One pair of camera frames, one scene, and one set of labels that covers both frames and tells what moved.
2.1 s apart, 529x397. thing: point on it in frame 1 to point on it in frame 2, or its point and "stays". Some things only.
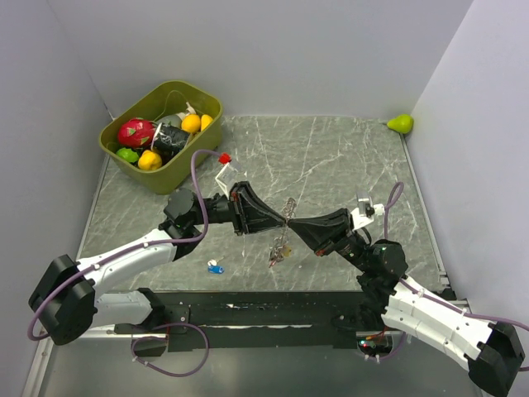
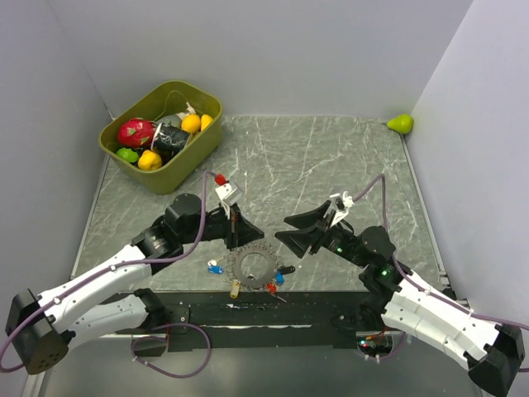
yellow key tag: (287, 251) to (235, 289)
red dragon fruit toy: (136, 132) stays
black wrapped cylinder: (169, 139) stays
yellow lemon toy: (206, 120) stays
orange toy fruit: (191, 123) stays
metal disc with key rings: (279, 242) to (273, 262)
